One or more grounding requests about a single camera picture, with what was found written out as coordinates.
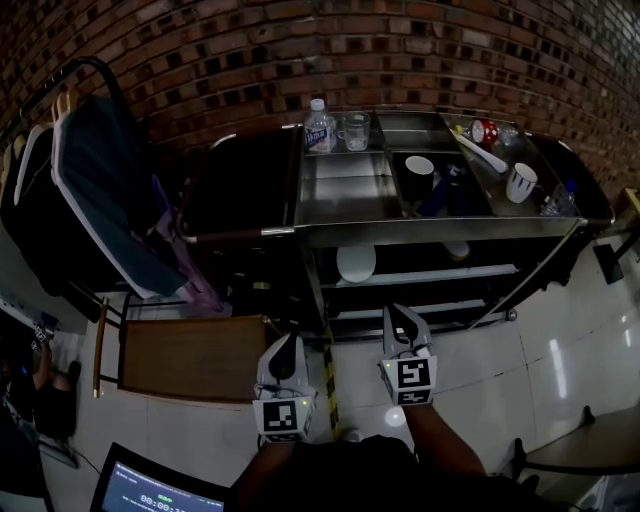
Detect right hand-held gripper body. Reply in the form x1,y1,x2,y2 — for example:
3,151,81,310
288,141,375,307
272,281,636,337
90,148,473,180
379,353,439,407

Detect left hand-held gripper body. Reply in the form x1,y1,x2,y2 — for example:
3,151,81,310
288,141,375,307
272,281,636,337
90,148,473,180
252,383,317,444

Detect white plate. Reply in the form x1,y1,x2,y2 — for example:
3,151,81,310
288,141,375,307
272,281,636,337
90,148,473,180
335,244,378,285

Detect wooden shelf cart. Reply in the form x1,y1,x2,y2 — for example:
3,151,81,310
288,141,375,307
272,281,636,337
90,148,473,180
92,297,284,405

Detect stainless steel kitchen cart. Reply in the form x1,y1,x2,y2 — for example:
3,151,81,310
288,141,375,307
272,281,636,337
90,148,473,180
177,108,617,346

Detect person's left forearm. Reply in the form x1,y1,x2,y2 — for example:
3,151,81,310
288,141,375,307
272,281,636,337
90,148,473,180
234,439,301,506

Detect person's right forearm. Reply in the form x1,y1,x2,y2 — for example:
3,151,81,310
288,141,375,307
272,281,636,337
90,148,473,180
399,402,487,477

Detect yellow black floor tape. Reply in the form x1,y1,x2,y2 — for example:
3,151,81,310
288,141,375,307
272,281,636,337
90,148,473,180
322,319,342,437

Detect person's dark shirt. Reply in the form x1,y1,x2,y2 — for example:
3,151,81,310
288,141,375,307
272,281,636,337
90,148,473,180
227,433,556,512

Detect pale lilac shirt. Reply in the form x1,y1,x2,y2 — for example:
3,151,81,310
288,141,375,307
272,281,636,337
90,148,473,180
147,173,234,316

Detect blue packet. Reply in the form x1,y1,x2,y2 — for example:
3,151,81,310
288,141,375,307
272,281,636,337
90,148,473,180
424,162,471,217

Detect laptop screen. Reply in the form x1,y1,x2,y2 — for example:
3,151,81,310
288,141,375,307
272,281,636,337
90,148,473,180
89,442,232,512

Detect black mug white inside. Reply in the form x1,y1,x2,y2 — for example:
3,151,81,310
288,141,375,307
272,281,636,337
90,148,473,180
399,155,436,204

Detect white striped mug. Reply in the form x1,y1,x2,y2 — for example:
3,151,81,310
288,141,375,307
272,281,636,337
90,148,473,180
504,162,544,205

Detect clear glass mug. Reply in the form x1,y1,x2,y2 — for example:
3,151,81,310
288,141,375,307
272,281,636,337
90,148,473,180
342,112,373,152

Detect wooden table black base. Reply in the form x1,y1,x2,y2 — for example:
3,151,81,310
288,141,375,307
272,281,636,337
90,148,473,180
593,186,640,287

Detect red dotted mug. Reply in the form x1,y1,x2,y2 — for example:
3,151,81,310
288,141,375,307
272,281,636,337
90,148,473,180
470,118,500,147

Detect clear plastic water bottle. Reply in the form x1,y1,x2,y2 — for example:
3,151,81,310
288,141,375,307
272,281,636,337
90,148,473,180
303,98,337,154

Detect grey-blue shirt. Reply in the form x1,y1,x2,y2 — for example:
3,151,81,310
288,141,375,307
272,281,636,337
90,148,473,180
51,93,194,301

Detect white board panel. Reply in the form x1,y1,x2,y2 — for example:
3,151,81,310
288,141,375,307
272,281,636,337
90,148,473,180
0,234,90,335

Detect black coat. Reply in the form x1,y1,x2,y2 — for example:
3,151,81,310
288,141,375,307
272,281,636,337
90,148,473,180
0,124,109,324

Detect black metal clothes rack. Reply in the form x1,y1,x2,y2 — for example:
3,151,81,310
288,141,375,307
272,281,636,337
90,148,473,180
17,56,151,326

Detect grey table black frame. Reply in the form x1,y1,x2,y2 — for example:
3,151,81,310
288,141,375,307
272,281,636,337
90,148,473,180
509,404,640,501

